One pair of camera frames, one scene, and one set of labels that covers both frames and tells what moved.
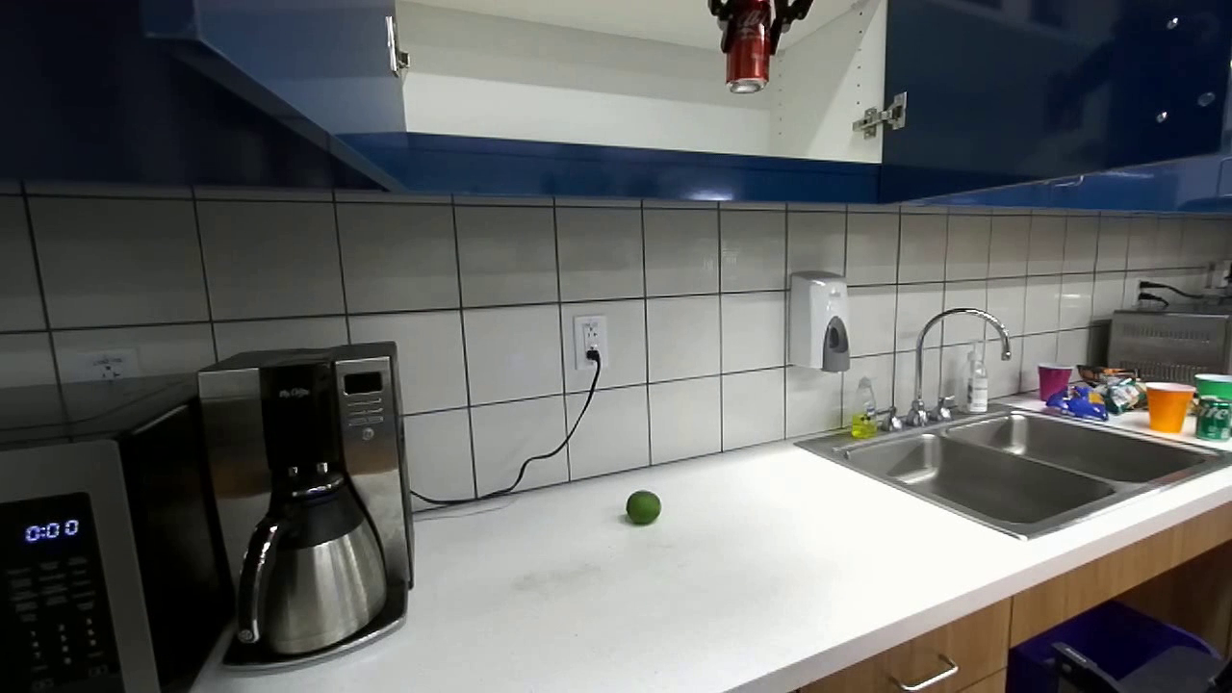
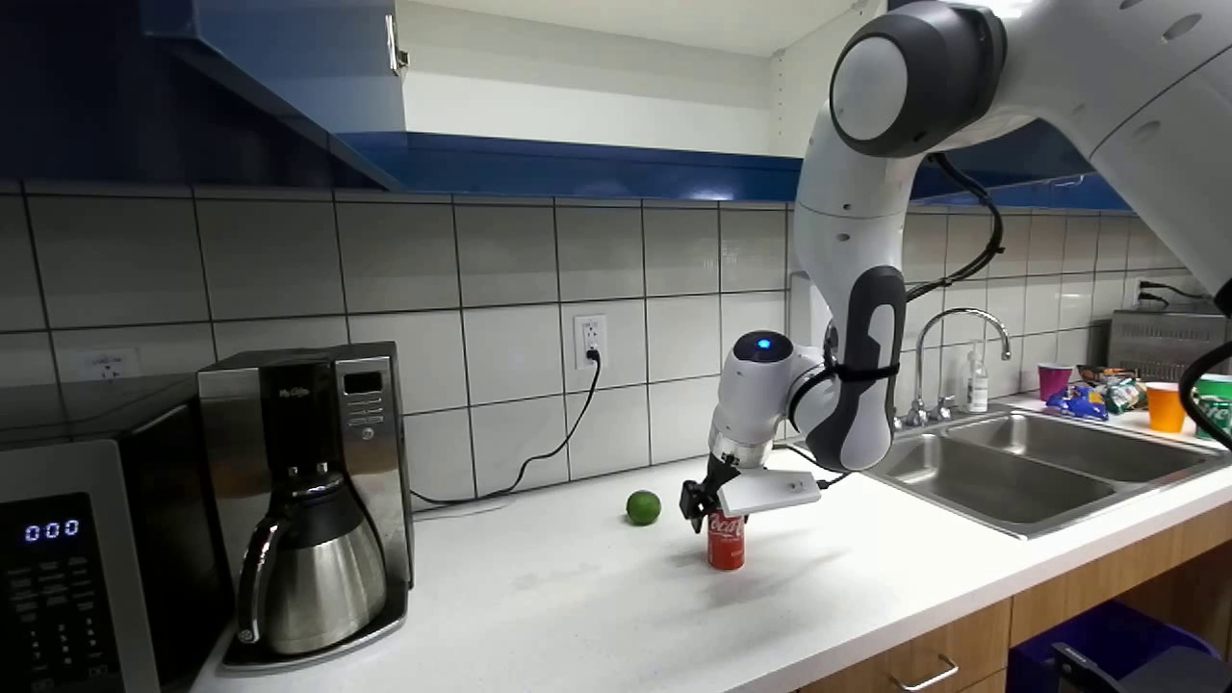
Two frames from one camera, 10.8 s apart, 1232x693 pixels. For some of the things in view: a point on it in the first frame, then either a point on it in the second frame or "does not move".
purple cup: x=1054 y=381 does not move
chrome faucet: x=946 y=408 does not move
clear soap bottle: x=980 y=393 does not move
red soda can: x=749 y=54 to x=724 y=542
